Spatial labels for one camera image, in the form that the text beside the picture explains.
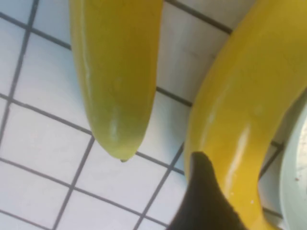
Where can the white grid tablecloth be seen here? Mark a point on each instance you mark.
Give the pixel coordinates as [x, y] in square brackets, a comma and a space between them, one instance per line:
[48, 143]

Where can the yellow banana with green tip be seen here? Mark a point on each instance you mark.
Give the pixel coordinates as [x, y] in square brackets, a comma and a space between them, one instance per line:
[115, 72]

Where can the pale green round plate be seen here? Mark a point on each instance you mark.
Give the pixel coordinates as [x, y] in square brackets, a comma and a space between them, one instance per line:
[297, 167]

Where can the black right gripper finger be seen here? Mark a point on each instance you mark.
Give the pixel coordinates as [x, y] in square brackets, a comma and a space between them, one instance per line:
[201, 206]

